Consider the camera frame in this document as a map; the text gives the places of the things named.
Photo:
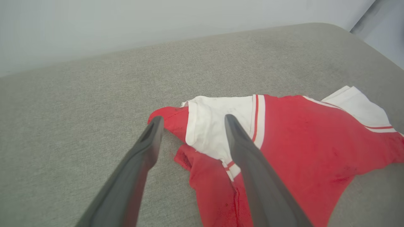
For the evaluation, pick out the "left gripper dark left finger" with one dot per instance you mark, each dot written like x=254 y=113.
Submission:
x=132 y=176

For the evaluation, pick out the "red and white garment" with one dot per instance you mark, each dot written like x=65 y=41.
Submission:
x=300 y=142

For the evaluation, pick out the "grey fabric sofa cushion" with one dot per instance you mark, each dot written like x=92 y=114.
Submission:
x=79 y=110

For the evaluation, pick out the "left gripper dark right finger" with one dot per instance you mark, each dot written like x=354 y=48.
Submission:
x=258 y=183

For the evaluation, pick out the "grey wall trim strip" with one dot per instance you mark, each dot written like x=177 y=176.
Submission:
x=367 y=19

